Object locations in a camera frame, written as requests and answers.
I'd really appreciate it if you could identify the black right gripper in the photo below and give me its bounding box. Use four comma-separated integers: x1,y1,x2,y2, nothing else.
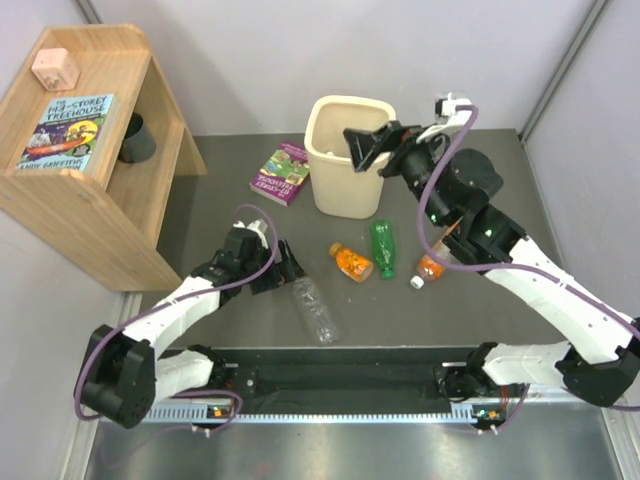
343,123,449,229

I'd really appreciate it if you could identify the cream plastic bin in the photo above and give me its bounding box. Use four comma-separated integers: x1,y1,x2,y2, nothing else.
304,95,396,219

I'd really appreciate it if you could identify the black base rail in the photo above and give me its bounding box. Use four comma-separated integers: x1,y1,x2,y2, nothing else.
192,344,502,416

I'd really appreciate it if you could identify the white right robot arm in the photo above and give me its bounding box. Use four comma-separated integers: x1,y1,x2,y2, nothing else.
343,121,639,408

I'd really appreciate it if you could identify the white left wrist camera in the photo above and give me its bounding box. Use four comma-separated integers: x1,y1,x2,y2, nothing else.
233,219,269,248

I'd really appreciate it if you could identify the pink cube block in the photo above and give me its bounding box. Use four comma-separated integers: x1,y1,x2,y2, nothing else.
31,47,80,91

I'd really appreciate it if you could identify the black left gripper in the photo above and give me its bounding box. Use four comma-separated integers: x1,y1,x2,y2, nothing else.
240,238,306,294

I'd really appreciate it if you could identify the purple Treehouse book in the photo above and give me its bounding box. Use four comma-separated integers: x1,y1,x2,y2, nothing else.
249,142,310,206

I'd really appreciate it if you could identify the green plastic bottle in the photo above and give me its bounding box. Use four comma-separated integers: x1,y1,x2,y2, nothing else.
370,219,396,280

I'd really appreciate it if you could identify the small orange bottle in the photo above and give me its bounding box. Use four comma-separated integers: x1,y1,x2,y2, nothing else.
329,242,374,283

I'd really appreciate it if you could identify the orange bottle white cap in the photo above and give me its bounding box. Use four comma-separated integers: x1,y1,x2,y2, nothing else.
410,240,452,290

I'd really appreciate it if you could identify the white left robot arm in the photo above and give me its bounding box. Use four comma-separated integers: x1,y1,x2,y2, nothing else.
74,220,306,429

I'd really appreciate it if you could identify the blue Treehouse book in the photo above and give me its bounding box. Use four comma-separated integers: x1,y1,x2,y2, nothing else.
15,94,119,172

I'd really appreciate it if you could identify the wooden shelf unit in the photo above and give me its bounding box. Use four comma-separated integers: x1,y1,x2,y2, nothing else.
1,24,207,291

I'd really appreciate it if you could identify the dark grey cup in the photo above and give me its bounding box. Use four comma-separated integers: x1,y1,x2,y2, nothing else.
118,112,156,163

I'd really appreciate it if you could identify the aluminium corner post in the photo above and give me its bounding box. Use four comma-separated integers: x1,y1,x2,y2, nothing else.
518,0,612,146

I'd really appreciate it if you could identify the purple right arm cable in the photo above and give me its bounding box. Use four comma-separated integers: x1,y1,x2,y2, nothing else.
418,103,640,414

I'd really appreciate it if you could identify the white slotted cable duct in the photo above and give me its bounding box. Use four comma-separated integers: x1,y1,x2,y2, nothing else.
144,403,481,425

